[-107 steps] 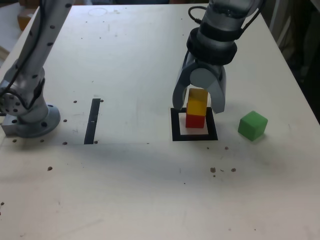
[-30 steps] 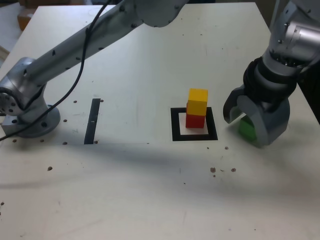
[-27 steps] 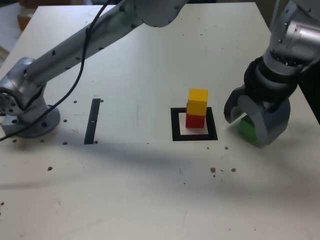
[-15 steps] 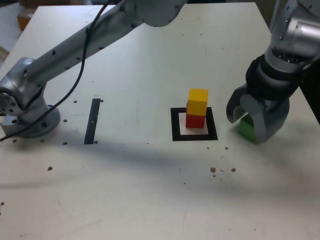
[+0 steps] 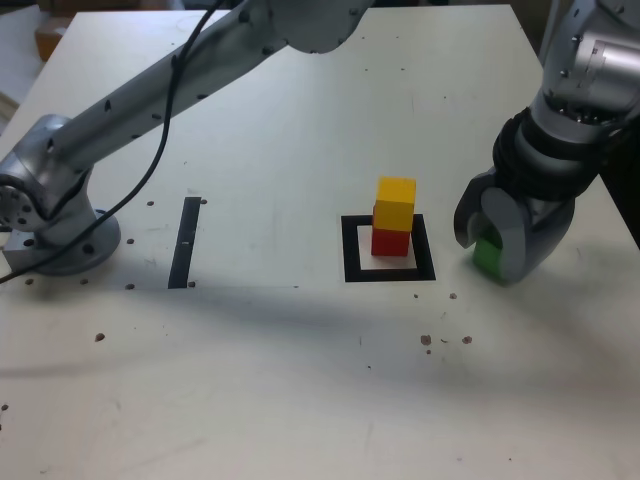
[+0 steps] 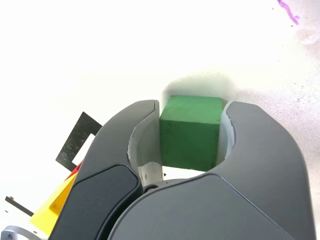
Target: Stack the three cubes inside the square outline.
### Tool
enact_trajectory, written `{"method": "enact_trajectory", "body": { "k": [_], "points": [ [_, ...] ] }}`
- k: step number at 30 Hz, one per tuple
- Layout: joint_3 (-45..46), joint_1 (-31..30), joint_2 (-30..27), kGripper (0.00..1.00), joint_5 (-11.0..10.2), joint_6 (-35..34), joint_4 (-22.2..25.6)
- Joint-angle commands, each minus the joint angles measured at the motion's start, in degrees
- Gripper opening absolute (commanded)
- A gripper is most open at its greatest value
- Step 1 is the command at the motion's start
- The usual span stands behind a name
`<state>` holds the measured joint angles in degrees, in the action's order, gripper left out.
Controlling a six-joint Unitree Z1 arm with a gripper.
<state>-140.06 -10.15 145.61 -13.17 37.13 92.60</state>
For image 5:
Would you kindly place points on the green cube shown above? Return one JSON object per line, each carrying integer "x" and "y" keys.
{"x": 486, "y": 257}

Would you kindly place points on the yellow cube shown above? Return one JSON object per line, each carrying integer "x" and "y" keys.
{"x": 395, "y": 205}

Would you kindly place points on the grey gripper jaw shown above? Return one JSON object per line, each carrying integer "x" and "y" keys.
{"x": 530, "y": 235}
{"x": 465, "y": 215}

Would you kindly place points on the black tape strip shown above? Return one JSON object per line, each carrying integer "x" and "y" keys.
{"x": 184, "y": 240}

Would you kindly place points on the black tape square outline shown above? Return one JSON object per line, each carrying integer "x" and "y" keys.
{"x": 350, "y": 260}

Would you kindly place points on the red cube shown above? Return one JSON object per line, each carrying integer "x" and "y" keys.
{"x": 390, "y": 245}

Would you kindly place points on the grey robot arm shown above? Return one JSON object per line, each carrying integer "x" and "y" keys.
{"x": 125, "y": 110}

